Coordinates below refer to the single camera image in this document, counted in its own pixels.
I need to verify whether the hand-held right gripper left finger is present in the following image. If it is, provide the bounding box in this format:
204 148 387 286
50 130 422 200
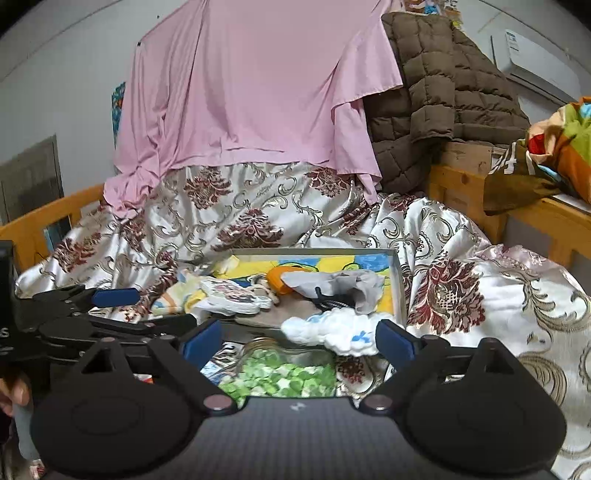
76 319 238 413

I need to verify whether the white air conditioner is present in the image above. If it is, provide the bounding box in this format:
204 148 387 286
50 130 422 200
489 28 583 100

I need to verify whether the pink bed sheet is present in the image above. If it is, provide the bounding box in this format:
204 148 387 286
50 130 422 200
102 0 404 217

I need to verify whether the grey framed panel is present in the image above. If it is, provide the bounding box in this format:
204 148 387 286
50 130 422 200
0 135 65 227

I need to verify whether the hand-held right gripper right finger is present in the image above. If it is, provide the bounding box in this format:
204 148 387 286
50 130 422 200
360 318 525 411

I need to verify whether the grey metal tin box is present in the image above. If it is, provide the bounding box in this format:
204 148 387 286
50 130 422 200
222 248 409 333

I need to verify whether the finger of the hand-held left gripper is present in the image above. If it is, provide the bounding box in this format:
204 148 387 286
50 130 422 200
39 314 198 349
16 285 141 319

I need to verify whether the brown quilted jacket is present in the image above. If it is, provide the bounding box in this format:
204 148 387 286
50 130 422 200
365 11 532 195

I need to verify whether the brown printed cloth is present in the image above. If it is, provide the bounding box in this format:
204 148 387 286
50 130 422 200
482 143 561 215

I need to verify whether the black fabric item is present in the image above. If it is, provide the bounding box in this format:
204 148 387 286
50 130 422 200
314 286 356 310

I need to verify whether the grey face mask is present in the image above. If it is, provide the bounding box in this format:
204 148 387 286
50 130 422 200
281 270 386 315

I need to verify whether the colourful wall poster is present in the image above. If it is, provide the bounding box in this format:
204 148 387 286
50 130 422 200
402 0 462 28
111 82 126 148

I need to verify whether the striped towel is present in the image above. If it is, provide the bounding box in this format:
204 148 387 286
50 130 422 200
150 270 218 319

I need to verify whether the floral satin bedspread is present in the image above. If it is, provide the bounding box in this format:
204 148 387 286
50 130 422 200
14 161 591 480

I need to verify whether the colourful patchwork cloth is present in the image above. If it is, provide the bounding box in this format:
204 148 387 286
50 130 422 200
526 97 591 206

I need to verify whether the wooden bed frame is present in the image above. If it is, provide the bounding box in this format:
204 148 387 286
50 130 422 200
0 141 591 273

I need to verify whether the cartoon crayon drawing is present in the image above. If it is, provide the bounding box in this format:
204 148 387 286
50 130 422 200
222 258 393 315

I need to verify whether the white sock with blue print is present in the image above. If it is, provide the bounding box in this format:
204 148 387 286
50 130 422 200
281 309 384 357

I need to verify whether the person's left hand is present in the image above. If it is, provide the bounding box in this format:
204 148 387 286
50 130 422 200
0 369 34 418

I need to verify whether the person's left forearm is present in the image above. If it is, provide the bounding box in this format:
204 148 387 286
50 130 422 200
11 401 44 462

